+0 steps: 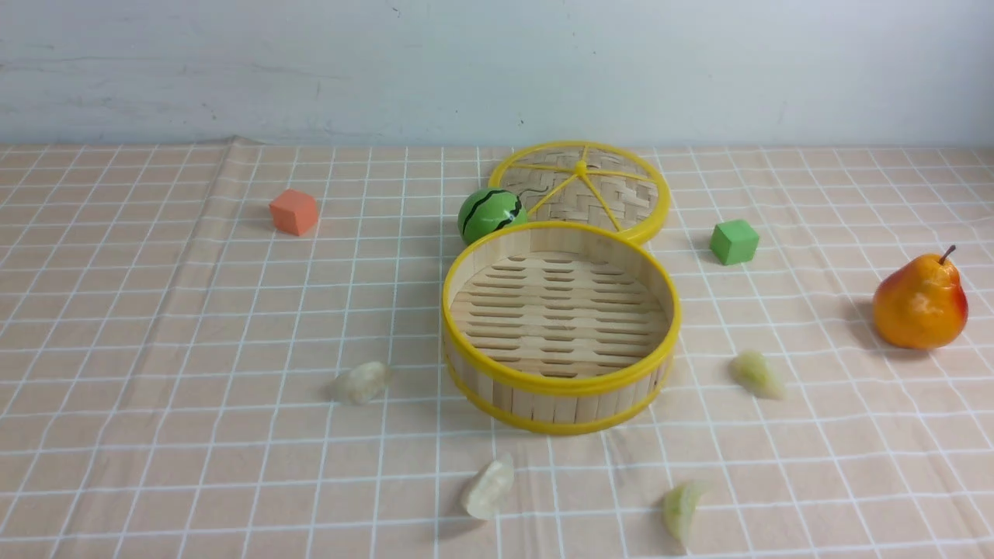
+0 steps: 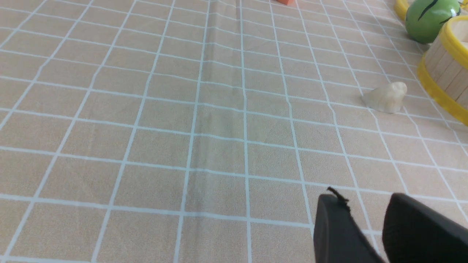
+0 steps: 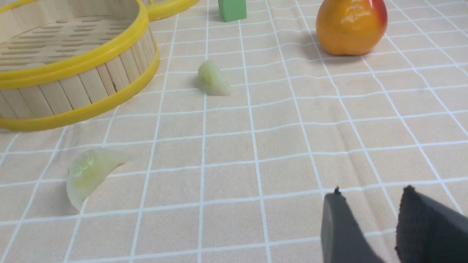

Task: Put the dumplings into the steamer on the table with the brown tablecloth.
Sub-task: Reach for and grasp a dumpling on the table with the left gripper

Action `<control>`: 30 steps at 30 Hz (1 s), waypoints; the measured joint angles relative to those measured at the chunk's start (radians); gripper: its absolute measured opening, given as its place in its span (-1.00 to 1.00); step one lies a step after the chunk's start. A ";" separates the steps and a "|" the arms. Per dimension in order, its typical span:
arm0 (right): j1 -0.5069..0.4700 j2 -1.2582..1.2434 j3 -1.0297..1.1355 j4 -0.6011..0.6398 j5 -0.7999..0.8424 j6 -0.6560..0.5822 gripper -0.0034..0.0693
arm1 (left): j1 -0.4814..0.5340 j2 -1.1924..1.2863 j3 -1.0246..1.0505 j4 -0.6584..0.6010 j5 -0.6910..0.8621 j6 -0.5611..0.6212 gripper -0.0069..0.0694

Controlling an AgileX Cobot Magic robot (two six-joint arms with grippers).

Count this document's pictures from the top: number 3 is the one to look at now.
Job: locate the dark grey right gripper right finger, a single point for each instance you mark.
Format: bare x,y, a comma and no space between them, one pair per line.
430,232

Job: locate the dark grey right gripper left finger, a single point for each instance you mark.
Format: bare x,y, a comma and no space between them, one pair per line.
342,240

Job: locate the pale green dumpling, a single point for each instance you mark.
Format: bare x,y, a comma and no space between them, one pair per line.
211,80

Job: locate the translucent green crescent dumpling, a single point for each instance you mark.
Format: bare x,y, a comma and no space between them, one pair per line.
88,170

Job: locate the bamboo steamer lid yellow rim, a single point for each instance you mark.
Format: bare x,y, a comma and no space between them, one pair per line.
158,10

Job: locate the bamboo steamer tray yellow rims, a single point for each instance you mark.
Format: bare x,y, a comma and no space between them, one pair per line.
66,61

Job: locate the beige white-grid tablecloth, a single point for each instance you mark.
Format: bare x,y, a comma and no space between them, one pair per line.
241,178

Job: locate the orange yellow toy pear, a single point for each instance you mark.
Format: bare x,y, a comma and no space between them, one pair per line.
351,27

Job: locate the green foam cube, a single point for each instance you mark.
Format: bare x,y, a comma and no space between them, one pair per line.
232,10

